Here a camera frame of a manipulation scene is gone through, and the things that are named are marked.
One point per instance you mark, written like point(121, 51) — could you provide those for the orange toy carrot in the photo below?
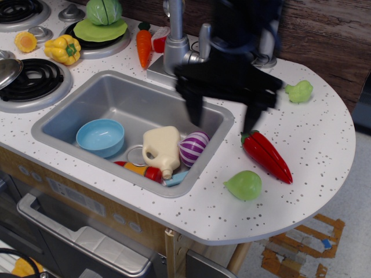
point(143, 42)

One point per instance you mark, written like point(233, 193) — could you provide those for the red white toy radish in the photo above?
point(159, 38)

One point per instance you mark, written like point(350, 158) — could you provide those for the purple striped toy onion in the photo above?
point(192, 146)

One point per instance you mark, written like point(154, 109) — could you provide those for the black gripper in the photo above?
point(227, 76)

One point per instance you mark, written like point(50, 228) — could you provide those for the grey metal sink basin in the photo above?
point(139, 107)

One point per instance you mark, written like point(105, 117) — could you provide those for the yellow toy on floor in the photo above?
point(22, 268)

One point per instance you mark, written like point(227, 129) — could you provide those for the silver pot lid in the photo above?
point(10, 68)

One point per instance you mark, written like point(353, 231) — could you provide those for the green plastic plate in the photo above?
point(87, 31)

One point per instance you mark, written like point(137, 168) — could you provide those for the green toy cabbage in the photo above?
point(103, 12)

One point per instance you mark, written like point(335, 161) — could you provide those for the cream toy milk jug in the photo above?
point(160, 149)

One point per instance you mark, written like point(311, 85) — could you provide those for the silver stove knob rear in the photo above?
point(71, 13)

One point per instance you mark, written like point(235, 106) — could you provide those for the back left stove burner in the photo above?
point(22, 15)

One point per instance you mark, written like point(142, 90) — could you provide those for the silver stove knob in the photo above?
point(71, 13)
point(41, 33)

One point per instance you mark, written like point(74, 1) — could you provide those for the light blue plastic bowl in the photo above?
point(102, 137)

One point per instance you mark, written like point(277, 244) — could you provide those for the light green toy broccoli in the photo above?
point(299, 93)

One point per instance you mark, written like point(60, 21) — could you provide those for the grey vertical pole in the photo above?
point(268, 41)

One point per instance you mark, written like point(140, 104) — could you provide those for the front left stove burner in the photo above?
point(40, 84)

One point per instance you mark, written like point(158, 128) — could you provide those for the green toy pear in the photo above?
point(245, 185)

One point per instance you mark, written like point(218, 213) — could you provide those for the silver oven door handle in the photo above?
point(84, 252)

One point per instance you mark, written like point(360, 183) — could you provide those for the red orange toy bottle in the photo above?
point(149, 172)

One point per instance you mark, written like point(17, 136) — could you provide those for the red toy chili pepper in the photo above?
point(263, 152)

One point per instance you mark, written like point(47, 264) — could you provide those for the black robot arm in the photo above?
point(237, 24)

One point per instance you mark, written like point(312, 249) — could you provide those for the yellow toy bell pepper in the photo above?
point(64, 49)

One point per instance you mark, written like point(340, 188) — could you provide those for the silver toy faucet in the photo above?
point(177, 46)

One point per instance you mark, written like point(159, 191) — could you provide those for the yellow toy corn slice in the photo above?
point(25, 41)

